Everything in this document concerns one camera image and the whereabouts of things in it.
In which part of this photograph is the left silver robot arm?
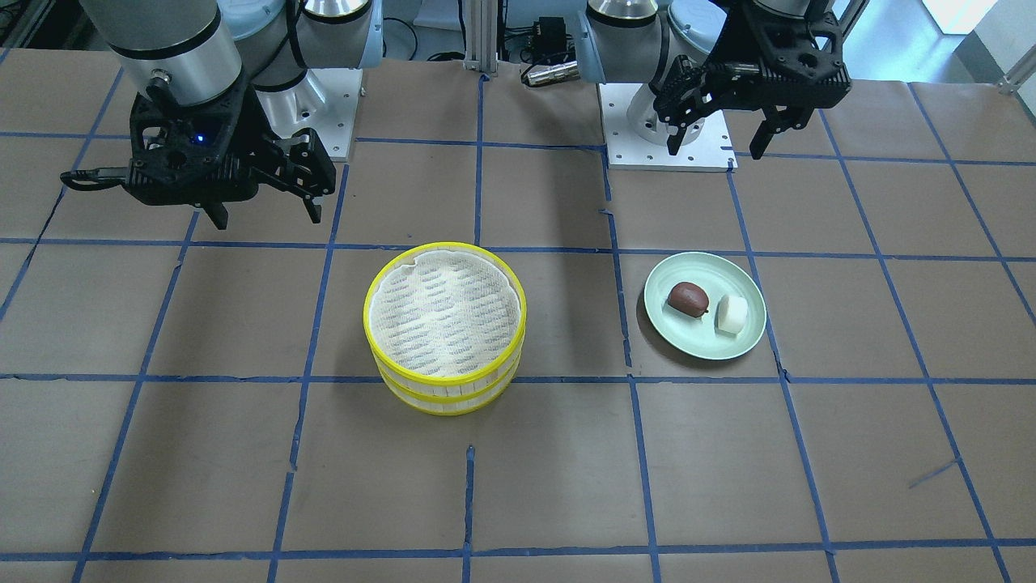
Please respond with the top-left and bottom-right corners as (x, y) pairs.
(573, 1), (852, 161)

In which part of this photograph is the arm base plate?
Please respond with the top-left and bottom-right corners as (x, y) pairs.
(598, 83), (737, 172)
(257, 69), (363, 163)

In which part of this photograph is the light green plate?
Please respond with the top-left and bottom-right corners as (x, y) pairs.
(643, 252), (767, 360)

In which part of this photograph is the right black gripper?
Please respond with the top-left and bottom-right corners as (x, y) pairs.
(62, 77), (337, 230)

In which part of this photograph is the black electronic box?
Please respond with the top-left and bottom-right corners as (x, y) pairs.
(528, 16), (575, 66)

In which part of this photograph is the white bun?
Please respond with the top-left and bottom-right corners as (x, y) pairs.
(714, 295), (749, 336)

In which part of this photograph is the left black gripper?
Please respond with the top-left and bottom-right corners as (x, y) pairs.
(652, 11), (852, 161)

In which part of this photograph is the brown bun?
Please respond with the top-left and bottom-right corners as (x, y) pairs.
(667, 281), (711, 318)

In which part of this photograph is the yellow steamer layer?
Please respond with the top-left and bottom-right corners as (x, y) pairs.
(375, 347), (522, 416)
(362, 242), (528, 387)

